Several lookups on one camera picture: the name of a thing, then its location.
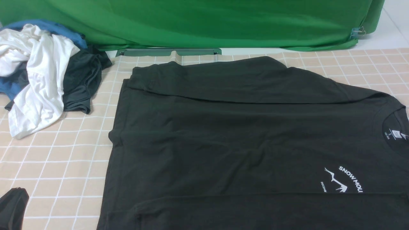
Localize dark gray long-sleeve top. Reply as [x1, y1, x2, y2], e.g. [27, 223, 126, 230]
[97, 57, 409, 230]

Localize black cloth at corner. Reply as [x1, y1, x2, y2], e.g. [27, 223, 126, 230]
[0, 187, 29, 230]

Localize beige checkered tablecloth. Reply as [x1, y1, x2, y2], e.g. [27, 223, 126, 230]
[0, 48, 409, 230]

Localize green backdrop cloth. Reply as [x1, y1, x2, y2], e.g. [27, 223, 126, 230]
[0, 0, 384, 51]

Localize metal binder clip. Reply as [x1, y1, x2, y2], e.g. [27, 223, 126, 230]
[349, 26, 366, 40]

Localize blue crumpled garment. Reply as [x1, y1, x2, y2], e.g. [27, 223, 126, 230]
[0, 19, 88, 100]

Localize dark teal crumpled garment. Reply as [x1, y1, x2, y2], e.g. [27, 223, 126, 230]
[1, 44, 112, 114]

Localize white crumpled garment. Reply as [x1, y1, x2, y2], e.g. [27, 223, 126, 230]
[1, 24, 80, 139]

